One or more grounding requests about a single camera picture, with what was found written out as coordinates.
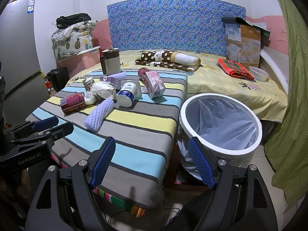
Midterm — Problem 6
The white plastic bowl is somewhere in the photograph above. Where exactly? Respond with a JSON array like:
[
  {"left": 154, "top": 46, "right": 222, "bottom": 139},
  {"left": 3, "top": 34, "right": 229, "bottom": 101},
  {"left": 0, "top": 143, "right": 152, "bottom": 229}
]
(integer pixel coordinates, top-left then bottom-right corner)
[{"left": 249, "top": 66, "right": 268, "bottom": 82}]

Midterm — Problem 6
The grey refrigerator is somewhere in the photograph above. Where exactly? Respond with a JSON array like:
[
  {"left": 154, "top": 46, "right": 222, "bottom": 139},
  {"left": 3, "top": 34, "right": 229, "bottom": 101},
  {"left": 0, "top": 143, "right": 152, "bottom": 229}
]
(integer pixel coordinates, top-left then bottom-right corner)
[{"left": 0, "top": 0, "right": 49, "bottom": 126}]

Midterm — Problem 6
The red soda can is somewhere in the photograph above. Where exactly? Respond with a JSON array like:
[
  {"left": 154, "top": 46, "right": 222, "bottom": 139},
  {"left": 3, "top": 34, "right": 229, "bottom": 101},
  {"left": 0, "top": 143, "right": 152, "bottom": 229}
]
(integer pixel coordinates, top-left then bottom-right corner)
[{"left": 60, "top": 92, "right": 86, "bottom": 114}]

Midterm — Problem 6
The yellow bed sheet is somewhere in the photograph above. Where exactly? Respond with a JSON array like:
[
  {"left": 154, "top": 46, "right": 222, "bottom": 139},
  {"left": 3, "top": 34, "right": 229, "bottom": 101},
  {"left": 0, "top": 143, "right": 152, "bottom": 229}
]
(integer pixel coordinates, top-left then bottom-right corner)
[{"left": 66, "top": 49, "right": 289, "bottom": 123}]

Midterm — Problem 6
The brown white mug tumbler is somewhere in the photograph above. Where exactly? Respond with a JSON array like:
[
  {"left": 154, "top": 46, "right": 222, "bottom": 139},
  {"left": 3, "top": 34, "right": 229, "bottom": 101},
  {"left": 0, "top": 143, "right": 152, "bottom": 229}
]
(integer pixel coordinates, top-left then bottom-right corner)
[{"left": 100, "top": 48, "right": 121, "bottom": 75}]

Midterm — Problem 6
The striped table cloth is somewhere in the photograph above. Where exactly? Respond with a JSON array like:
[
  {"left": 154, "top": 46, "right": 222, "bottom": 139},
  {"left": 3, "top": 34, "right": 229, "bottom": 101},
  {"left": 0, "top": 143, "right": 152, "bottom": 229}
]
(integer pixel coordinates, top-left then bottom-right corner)
[{"left": 28, "top": 70, "right": 187, "bottom": 217}]

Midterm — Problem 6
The pineapple print bedding pile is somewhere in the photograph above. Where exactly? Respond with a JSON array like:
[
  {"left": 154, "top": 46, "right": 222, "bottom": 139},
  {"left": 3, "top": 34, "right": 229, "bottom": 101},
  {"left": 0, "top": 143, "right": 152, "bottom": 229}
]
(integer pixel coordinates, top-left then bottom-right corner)
[{"left": 51, "top": 20, "right": 97, "bottom": 61}]

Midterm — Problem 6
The pink milk carton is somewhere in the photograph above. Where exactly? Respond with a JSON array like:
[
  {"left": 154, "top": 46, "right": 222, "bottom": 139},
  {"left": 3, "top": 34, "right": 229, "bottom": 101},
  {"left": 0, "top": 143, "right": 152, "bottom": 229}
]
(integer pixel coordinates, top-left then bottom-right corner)
[{"left": 144, "top": 70, "right": 166, "bottom": 99}]

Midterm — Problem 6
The white blue yogurt cup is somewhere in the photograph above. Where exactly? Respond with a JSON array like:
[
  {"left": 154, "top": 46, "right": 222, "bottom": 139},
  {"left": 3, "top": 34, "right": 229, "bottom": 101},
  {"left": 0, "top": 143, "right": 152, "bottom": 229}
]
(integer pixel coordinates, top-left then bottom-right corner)
[{"left": 116, "top": 80, "right": 142, "bottom": 107}]

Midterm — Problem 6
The green curtain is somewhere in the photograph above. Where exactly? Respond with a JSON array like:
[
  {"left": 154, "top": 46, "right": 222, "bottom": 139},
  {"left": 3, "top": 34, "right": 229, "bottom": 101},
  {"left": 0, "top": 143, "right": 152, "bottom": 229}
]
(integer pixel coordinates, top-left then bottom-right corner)
[{"left": 264, "top": 0, "right": 307, "bottom": 207}]

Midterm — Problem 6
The red plaid folded cloth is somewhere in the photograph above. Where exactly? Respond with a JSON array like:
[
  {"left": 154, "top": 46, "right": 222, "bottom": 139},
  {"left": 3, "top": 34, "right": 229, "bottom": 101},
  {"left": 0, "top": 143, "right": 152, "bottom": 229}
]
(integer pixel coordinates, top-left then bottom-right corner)
[{"left": 217, "top": 59, "right": 255, "bottom": 81}]

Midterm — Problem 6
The grey trash bag liner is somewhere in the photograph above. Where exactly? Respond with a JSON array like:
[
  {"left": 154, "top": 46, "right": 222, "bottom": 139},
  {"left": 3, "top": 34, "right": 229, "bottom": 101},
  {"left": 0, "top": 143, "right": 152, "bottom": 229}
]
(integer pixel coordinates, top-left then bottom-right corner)
[{"left": 177, "top": 97, "right": 257, "bottom": 181}]

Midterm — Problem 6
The red cartoon can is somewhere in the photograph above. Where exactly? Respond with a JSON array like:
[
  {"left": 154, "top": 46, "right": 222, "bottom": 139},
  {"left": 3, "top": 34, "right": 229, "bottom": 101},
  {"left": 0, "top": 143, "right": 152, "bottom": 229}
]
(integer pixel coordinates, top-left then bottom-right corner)
[{"left": 138, "top": 67, "right": 150, "bottom": 80}]

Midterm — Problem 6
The bedding cardboard box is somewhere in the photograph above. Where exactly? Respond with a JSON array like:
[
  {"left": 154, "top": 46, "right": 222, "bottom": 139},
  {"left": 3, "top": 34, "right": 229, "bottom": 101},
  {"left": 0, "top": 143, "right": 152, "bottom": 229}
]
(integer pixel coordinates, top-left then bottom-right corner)
[{"left": 221, "top": 17, "right": 270, "bottom": 68}]

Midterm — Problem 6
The white round trash bin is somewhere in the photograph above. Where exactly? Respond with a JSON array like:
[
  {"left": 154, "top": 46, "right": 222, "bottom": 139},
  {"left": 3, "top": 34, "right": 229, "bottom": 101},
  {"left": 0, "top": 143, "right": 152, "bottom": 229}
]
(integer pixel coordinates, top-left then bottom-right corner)
[{"left": 177, "top": 93, "right": 263, "bottom": 181}]

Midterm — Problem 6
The beige paper bag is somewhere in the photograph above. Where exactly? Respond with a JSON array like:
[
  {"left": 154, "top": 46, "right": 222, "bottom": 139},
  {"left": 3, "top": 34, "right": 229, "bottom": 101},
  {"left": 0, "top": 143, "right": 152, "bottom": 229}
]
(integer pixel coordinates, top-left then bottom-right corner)
[{"left": 90, "top": 82, "right": 116, "bottom": 100}]

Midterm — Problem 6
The pink storage box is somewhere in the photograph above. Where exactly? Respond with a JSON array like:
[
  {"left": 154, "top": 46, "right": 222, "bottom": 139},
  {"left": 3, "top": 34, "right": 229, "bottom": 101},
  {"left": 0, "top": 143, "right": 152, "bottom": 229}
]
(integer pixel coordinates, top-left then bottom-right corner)
[{"left": 58, "top": 46, "right": 100, "bottom": 78}]

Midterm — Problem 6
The patterned paper cup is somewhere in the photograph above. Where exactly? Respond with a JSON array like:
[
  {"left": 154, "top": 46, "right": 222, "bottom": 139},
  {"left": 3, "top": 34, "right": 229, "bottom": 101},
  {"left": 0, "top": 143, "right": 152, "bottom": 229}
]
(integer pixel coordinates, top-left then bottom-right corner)
[{"left": 82, "top": 77, "right": 95, "bottom": 92}]

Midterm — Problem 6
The purple small carton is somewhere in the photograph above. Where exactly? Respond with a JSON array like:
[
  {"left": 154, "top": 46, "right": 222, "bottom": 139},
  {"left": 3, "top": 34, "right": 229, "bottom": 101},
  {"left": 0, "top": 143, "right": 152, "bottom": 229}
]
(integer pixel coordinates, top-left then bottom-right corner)
[{"left": 100, "top": 76, "right": 122, "bottom": 90}]

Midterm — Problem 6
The brown polka dot blanket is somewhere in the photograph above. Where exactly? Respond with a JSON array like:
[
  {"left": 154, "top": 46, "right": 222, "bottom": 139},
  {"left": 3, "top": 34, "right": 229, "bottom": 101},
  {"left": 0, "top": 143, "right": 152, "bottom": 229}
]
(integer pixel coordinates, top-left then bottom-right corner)
[{"left": 135, "top": 50, "right": 201, "bottom": 72}]

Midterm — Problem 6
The white tissue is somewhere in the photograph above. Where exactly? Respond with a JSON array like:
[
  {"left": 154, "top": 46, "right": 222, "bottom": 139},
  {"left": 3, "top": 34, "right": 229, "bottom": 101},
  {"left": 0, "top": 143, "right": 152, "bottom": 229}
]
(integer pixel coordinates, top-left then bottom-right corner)
[{"left": 84, "top": 91, "right": 97, "bottom": 105}]

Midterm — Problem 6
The black bag on floor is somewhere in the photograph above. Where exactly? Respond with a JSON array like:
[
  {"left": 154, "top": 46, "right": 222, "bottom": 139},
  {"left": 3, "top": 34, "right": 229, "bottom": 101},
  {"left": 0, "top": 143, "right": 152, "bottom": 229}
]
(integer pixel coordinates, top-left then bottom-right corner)
[{"left": 46, "top": 67, "right": 70, "bottom": 92}]

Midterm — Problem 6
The blue patterned headboard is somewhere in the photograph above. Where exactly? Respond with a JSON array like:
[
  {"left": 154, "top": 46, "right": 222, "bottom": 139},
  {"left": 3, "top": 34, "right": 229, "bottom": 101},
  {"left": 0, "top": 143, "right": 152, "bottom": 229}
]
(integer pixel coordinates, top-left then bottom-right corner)
[{"left": 107, "top": 0, "right": 246, "bottom": 56}]

